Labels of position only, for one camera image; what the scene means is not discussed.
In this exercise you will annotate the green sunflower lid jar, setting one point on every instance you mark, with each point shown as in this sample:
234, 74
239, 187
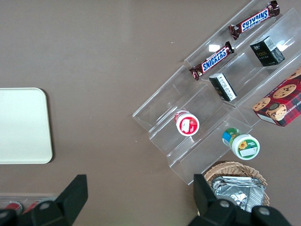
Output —
244, 147

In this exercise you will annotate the wicker basket with foil packs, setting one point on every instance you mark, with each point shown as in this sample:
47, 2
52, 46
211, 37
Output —
225, 167

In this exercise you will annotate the clear acrylic tiered display stand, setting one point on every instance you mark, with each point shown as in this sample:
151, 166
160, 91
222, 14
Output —
202, 101

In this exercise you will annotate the red lid white jar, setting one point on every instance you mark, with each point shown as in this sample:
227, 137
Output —
188, 124

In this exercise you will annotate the red tartan cookie box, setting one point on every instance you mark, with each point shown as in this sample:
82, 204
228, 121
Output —
282, 101

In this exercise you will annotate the Snickers chocolate bar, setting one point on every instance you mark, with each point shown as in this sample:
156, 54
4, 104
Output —
255, 20
212, 61

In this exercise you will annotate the clear acrylic bottle rack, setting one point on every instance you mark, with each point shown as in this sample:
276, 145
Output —
23, 196

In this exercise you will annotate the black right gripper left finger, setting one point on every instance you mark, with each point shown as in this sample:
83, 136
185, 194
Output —
61, 207

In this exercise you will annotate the small black carton box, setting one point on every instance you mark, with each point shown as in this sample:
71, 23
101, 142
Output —
223, 88
265, 53

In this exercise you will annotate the cream plastic tray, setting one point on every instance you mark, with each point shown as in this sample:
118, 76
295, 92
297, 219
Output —
23, 124

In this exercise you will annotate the silver foil sandwich pack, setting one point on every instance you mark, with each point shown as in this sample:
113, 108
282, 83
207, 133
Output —
235, 179
230, 195

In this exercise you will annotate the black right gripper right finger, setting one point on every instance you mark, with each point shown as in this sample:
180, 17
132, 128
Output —
211, 212

